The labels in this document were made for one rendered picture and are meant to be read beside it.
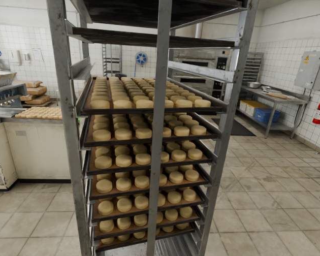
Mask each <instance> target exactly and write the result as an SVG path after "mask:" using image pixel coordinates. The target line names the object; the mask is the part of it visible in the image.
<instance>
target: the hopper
mask: <svg viewBox="0 0 320 256"><path fill-rule="evenodd" d="M0 74H2V75H0V87H2V86H6V85H10V84H12V82H13V80H14V78H15V76H16V74H17V72H0Z"/></svg>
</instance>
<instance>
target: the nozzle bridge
mask: <svg viewBox="0 0 320 256"><path fill-rule="evenodd" d="M10 89H11V90H10ZM14 89H15V90H14ZM2 91H3V92H4V93H5V95H7V91H8V92H9V94H11V91H12V93H15V91H16V93H15V94H13V97H12V96H11V95H10V98H8V96H7V97H6V99H4V98H3V100H0V104H2V103H5V102H7V101H10V100H11V103H10V105H11V106H22V104H21V99H20V97H21V96H27V95H28V94H27V89H26V84H25V83H15V82H12V84H10V85H6V86H2V87H0V94H1V96H2V97H3V96H4V95H3V92H2ZM13 99H15V102H13V101H12V100H13Z"/></svg>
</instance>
